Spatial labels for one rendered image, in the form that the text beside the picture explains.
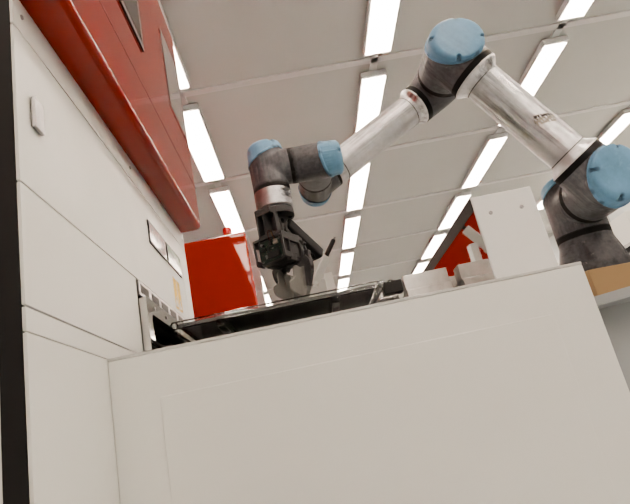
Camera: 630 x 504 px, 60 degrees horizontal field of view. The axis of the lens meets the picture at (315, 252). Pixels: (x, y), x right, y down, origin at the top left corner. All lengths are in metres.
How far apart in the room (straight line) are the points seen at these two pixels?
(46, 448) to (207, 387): 0.21
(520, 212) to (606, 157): 0.39
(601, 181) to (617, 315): 0.28
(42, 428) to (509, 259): 0.62
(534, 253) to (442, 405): 0.27
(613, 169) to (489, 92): 0.29
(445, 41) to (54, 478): 1.05
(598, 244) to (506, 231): 0.49
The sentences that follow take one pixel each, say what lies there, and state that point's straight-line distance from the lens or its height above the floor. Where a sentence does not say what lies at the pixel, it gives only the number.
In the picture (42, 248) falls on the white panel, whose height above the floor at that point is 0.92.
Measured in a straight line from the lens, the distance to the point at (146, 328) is 0.92.
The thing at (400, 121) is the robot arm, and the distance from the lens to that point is 1.33.
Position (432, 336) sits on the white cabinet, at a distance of 0.72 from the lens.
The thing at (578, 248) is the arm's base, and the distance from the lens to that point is 1.32.
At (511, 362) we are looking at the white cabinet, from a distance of 0.74.
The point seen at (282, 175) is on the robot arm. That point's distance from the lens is 1.12.
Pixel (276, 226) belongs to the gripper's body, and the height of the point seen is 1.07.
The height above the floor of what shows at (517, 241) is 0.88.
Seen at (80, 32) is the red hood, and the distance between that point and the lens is 0.82.
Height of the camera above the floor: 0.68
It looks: 18 degrees up
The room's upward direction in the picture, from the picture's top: 12 degrees counter-clockwise
